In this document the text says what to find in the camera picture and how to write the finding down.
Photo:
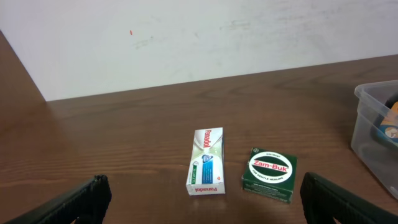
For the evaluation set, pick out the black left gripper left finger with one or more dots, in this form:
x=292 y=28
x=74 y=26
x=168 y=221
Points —
x=87 y=203

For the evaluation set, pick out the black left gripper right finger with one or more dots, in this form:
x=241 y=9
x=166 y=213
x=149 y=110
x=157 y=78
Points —
x=327 y=203

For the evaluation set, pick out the white Panadol box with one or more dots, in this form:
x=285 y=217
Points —
x=206 y=167

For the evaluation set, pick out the clear plastic container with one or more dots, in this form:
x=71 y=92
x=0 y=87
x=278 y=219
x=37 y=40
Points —
x=381 y=160

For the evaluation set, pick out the green Zam-Buk box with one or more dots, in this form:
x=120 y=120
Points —
x=271 y=174

